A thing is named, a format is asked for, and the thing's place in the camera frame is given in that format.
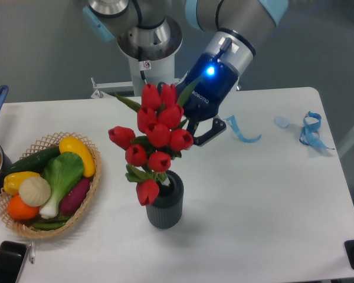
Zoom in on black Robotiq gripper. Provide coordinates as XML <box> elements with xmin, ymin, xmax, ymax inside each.
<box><xmin>178</xmin><ymin>28</ymin><xmax>257</xmax><ymax>146</ymax></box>

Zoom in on red tulip bouquet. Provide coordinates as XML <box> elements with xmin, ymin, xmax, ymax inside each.
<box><xmin>108</xmin><ymin>75</ymin><xmax>203</xmax><ymax>206</ymax></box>

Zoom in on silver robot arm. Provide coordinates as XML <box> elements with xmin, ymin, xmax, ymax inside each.
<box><xmin>83</xmin><ymin>1</ymin><xmax>289</xmax><ymax>146</ymax></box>

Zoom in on dark grey ribbed vase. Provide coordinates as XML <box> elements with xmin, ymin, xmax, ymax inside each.
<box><xmin>146</xmin><ymin>170</ymin><xmax>184</xmax><ymax>229</ymax></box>

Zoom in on curled blue tape strip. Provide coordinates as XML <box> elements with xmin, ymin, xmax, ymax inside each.
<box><xmin>224</xmin><ymin>115</ymin><xmax>262</xmax><ymax>143</ymax></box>

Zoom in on small light blue cap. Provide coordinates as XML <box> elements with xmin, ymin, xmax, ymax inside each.
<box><xmin>274</xmin><ymin>117</ymin><xmax>290</xmax><ymax>129</ymax></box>

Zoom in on tangled blue tape strip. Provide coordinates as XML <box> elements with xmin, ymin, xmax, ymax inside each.
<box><xmin>299</xmin><ymin>111</ymin><xmax>335</xmax><ymax>150</ymax></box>

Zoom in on green bok choy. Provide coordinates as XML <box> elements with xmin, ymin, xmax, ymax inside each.
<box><xmin>40</xmin><ymin>152</ymin><xmax>84</xmax><ymax>219</ymax></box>

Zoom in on purple sweet potato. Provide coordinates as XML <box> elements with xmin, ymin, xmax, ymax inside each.
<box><xmin>60</xmin><ymin>178</ymin><xmax>90</xmax><ymax>215</ymax></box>

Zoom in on woven wicker basket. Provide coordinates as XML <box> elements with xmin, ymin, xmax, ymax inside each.
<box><xmin>0</xmin><ymin>132</ymin><xmax>101</xmax><ymax>239</ymax></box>

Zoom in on green cucumber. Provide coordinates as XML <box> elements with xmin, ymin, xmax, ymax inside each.
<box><xmin>6</xmin><ymin>147</ymin><xmax>60</xmax><ymax>174</ymax></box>

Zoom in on cream steamed bun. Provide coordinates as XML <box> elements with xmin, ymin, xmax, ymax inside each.
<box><xmin>19</xmin><ymin>177</ymin><xmax>51</xmax><ymax>207</ymax></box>

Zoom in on green pea pods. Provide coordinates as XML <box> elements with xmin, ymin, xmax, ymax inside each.
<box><xmin>32</xmin><ymin>216</ymin><xmax>70</xmax><ymax>231</ymax></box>

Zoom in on yellow bell pepper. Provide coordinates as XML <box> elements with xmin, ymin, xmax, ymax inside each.
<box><xmin>3</xmin><ymin>171</ymin><xmax>41</xmax><ymax>196</ymax></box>

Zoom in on orange fruit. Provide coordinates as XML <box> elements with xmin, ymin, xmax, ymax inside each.
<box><xmin>7</xmin><ymin>195</ymin><xmax>39</xmax><ymax>220</ymax></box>

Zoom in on clear pen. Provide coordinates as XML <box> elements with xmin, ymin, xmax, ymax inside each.
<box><xmin>28</xmin><ymin>241</ymin><xmax>36</xmax><ymax>264</ymax></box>

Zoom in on black smartphone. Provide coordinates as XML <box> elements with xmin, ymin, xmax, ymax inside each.
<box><xmin>0</xmin><ymin>241</ymin><xmax>28</xmax><ymax>283</ymax></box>

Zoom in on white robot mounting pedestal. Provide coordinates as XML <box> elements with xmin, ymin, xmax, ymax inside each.
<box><xmin>91</xmin><ymin>53</ymin><xmax>238</xmax><ymax>98</ymax></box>

